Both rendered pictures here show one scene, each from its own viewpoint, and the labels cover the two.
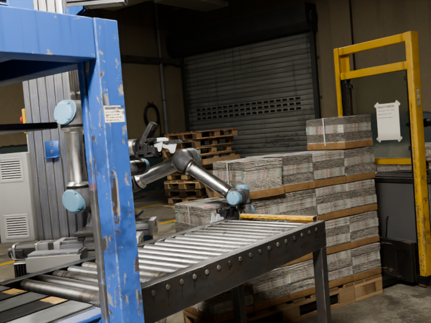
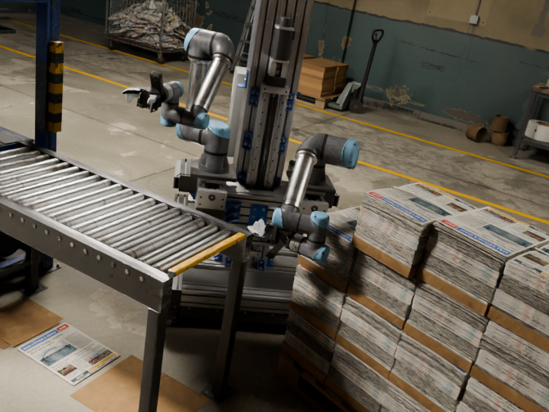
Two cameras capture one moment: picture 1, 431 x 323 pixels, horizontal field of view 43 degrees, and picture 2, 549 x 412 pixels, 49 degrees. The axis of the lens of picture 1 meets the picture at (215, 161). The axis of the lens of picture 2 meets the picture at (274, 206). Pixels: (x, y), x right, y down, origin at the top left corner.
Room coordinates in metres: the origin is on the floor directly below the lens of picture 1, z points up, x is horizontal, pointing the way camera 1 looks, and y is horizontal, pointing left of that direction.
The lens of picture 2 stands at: (2.50, -2.20, 1.81)
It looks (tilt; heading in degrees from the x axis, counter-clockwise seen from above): 22 degrees down; 78
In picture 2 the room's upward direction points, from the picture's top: 10 degrees clockwise
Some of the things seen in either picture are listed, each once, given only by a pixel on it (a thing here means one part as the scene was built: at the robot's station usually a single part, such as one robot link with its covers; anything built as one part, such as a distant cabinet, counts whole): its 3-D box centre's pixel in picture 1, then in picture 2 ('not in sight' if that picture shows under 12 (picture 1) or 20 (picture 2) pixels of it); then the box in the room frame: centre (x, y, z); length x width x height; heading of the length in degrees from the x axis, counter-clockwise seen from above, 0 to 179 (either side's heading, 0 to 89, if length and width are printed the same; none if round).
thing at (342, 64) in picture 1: (348, 155); not in sight; (4.54, -1.09, 0.97); 0.09 x 0.09 x 1.75; 33
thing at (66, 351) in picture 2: not in sight; (69, 351); (2.19, 0.18, 0.00); 0.37 x 0.28 x 0.01; 141
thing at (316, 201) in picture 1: (269, 254); (417, 356); (3.63, -0.30, 0.42); 1.17 x 0.39 x 0.83; 123
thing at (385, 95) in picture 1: (379, 115); not in sight; (4.27, -1.29, 1.28); 0.57 x 0.01 x 0.65; 33
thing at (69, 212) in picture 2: (195, 250); (91, 206); (2.27, 0.11, 0.77); 0.47 x 0.05 x 0.05; 51
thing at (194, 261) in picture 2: (276, 216); (210, 253); (2.72, -0.28, 0.81); 0.43 x 0.03 x 0.02; 51
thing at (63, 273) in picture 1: (95, 282); (6, 168); (1.86, 0.44, 0.77); 0.47 x 0.05 x 0.05; 51
